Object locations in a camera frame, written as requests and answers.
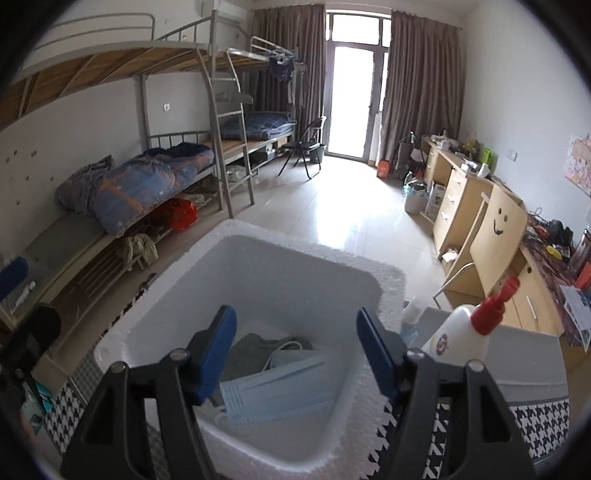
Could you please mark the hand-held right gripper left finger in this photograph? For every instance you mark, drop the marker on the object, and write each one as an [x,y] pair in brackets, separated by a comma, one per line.
[217,355]

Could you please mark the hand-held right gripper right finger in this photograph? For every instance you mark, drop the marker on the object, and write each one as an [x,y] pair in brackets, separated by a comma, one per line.
[376,355]

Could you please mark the wooden desk patterned top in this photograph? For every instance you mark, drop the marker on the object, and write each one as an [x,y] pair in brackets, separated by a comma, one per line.
[535,295]

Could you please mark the dark blue plaid quilt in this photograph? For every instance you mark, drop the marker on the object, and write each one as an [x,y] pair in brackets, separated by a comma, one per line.
[261,122]

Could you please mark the blue plaid quilt orange stripes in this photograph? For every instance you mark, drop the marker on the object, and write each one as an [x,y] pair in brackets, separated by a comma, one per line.
[138,184]

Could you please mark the blue face mask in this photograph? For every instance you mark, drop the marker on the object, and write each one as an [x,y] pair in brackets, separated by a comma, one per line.
[277,392]

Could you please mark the wall poster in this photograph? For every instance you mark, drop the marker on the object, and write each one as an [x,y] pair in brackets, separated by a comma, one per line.
[579,161]

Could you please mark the beige crumpled cloth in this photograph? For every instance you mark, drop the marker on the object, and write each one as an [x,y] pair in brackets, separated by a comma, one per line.
[138,249]

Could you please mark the wooden desk with drawers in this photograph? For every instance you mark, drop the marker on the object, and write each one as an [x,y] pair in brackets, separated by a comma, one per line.
[457,194]

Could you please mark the brown curtain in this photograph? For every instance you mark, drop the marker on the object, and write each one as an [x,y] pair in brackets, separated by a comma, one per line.
[420,83]
[286,69]

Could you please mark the clear bottle blue liquid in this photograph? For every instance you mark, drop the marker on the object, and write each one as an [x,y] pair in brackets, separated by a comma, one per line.
[411,318]

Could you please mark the green box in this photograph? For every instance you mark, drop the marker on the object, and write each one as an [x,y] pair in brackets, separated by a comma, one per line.
[486,155]

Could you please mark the grey cloth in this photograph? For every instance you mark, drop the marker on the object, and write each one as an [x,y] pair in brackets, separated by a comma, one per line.
[249,350]

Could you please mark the dark thermos bottle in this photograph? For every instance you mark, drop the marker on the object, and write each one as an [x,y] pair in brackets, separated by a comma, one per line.
[581,251]

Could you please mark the houndstooth tablecloth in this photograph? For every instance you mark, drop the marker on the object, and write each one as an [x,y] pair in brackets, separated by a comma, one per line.
[540,429]

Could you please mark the glass balcony door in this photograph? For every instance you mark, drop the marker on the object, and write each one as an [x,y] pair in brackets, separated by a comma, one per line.
[353,92]

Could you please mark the printed papers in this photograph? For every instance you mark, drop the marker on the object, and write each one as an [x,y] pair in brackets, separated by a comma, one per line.
[577,309]

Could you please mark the trash bin white liner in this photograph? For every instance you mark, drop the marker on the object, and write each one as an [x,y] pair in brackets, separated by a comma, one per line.
[415,198]

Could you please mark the white air conditioner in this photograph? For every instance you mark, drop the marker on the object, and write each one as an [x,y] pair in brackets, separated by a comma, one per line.
[228,9]

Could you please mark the small metal bunk bed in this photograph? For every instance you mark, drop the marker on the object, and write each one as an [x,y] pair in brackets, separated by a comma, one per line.
[258,57]

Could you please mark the hanging dark clothes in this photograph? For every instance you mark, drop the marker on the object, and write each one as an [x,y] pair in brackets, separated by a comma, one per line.
[280,71]

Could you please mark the orange bag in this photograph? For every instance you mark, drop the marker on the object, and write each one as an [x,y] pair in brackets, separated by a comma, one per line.
[384,170]

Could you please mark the wooden chair smiley face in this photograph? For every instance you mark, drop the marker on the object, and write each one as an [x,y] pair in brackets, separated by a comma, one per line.
[501,240]

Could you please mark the white bottle red pump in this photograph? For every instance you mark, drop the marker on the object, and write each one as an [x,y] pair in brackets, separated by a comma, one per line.
[455,327]

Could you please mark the red bag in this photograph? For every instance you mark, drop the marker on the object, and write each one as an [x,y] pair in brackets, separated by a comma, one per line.
[180,214]

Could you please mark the white cardboard box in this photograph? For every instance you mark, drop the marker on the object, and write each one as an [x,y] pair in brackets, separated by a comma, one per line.
[435,201]

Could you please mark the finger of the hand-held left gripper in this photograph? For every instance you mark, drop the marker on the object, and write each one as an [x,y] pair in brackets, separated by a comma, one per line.
[11,277]

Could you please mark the black stand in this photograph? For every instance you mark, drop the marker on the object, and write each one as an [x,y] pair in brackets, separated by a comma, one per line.
[408,154]

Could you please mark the white foam box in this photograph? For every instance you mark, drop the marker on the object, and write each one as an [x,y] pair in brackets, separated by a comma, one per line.
[277,258]

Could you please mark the yellow item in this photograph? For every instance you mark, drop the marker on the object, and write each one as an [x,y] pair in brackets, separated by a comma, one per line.
[554,251]

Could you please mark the large metal bunk bed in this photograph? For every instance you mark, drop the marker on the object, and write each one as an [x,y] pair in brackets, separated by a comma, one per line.
[147,115]

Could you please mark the black folding chair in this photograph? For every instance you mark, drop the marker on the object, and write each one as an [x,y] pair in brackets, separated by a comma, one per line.
[307,143]

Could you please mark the dark bucket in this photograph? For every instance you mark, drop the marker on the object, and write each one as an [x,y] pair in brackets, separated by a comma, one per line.
[318,154]

